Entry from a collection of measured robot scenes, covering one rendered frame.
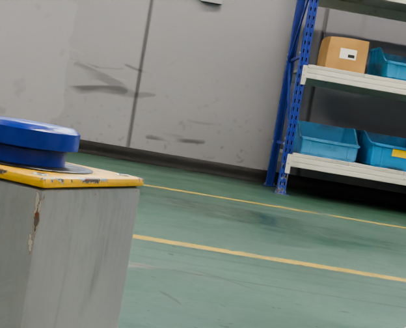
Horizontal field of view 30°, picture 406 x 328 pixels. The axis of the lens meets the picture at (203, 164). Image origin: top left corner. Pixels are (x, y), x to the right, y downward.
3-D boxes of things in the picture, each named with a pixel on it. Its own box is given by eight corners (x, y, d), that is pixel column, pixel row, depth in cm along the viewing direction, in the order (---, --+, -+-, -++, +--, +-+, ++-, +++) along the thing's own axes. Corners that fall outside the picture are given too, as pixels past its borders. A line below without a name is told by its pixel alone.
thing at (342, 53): (364, 74, 465) (369, 41, 464) (324, 68, 464) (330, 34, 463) (352, 77, 495) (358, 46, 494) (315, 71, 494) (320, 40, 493)
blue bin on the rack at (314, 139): (284, 150, 513) (289, 118, 512) (340, 159, 516) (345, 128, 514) (297, 153, 464) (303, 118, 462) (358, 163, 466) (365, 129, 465)
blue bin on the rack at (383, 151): (347, 160, 513) (353, 129, 512) (403, 170, 515) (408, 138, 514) (367, 165, 463) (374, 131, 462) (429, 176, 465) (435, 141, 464)
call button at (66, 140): (32, 184, 27) (41, 125, 27) (-57, 164, 28) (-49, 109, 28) (92, 183, 30) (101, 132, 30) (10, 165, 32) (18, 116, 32)
